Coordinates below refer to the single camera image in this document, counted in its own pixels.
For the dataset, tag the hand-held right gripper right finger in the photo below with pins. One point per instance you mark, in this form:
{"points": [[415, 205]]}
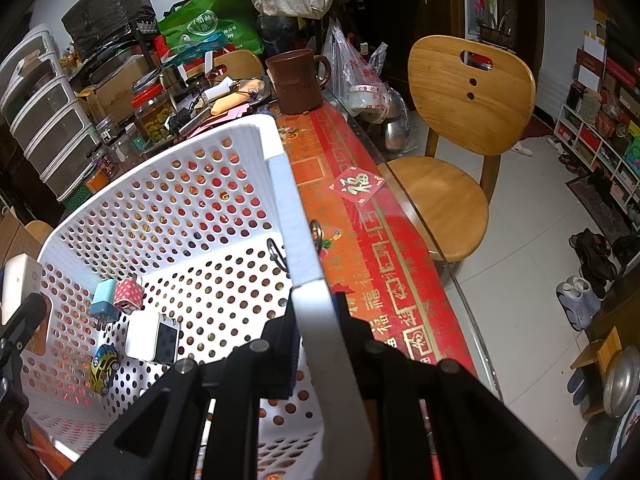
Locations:
{"points": [[350, 330]]}

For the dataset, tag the red printed tablecloth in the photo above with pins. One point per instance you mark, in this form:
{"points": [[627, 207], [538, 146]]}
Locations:
{"points": [[400, 270]]}

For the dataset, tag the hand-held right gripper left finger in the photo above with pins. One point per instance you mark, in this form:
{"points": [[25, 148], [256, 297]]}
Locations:
{"points": [[294, 365]]}

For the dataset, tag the dark floor mat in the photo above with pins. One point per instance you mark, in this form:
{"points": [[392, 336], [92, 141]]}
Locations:
{"points": [[595, 202]]}

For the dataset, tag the white slipper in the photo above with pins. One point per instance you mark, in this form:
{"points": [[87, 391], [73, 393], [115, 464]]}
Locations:
{"points": [[522, 150]]}

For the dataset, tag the wooden chair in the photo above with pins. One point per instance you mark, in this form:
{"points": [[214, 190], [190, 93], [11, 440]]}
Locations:
{"points": [[240, 62], [450, 200], [37, 230]]}

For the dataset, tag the green shopping bag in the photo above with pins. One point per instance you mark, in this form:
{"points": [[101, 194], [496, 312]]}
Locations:
{"points": [[215, 25]]}

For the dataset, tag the dark sandals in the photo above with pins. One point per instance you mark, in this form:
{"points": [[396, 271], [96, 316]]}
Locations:
{"points": [[592, 252]]}

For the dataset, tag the potted plant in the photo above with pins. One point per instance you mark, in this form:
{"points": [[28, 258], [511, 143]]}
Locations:
{"points": [[492, 32]]}

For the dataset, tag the brown cardboard box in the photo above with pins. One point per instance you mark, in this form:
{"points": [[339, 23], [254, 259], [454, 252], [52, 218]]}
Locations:
{"points": [[112, 95]]}

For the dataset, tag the shelf of assorted boxes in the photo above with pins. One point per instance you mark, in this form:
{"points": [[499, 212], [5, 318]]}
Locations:
{"points": [[600, 125]]}

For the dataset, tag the metal pan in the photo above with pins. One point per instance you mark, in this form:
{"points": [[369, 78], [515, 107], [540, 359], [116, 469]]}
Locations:
{"points": [[622, 380]]}

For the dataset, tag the large white charger plug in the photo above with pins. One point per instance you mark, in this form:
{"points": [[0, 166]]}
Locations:
{"points": [[20, 280]]}

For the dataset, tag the red paper sticker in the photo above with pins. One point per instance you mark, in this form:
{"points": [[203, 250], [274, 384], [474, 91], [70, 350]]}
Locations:
{"points": [[355, 185]]}

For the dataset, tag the black plastic bag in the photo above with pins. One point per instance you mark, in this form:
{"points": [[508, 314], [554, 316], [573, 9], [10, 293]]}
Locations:
{"points": [[107, 5]]}

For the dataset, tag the open cardboard box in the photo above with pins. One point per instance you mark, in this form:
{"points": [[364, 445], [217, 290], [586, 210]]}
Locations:
{"points": [[12, 235]]}

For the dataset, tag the clear plastic bag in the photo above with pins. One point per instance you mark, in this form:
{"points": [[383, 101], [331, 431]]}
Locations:
{"points": [[350, 70]]}

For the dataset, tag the brown ceramic mug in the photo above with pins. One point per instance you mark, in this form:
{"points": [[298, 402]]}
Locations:
{"points": [[295, 85]]}

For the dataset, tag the pink dotted charger plug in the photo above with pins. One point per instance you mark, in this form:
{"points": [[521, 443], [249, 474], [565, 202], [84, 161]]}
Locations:
{"points": [[127, 294]]}

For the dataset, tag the wooden stool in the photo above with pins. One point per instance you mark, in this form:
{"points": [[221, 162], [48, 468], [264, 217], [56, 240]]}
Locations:
{"points": [[600, 352]]}

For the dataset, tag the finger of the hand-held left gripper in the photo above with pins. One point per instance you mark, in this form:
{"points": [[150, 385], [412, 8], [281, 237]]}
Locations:
{"points": [[25, 317]]}

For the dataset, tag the white perforated plastic basket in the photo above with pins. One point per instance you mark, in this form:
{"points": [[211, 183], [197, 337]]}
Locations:
{"points": [[320, 360]]}

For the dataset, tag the black adapter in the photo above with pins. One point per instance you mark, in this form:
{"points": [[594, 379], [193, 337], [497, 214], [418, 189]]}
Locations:
{"points": [[181, 121]]}

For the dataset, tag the dark pot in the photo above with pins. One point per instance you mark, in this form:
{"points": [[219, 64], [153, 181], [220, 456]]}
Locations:
{"points": [[597, 440]]}

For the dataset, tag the empty glass jar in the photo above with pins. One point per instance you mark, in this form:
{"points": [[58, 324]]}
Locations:
{"points": [[107, 129]]}

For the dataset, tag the white and black charger plug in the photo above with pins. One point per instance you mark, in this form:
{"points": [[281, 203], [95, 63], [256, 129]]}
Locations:
{"points": [[145, 335]]}

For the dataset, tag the red lid pickle jar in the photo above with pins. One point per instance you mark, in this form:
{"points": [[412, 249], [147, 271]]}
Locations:
{"points": [[152, 120]]}

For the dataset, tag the teal charger plug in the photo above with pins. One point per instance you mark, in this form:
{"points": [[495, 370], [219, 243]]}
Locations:
{"points": [[104, 300]]}

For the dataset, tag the small honey jar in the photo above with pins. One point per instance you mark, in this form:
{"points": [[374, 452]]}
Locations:
{"points": [[97, 182]]}

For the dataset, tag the orange pouch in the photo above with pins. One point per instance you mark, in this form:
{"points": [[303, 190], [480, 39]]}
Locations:
{"points": [[230, 102]]}

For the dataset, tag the small toy car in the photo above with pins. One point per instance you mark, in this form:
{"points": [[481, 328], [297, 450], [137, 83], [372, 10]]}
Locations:
{"points": [[104, 367]]}

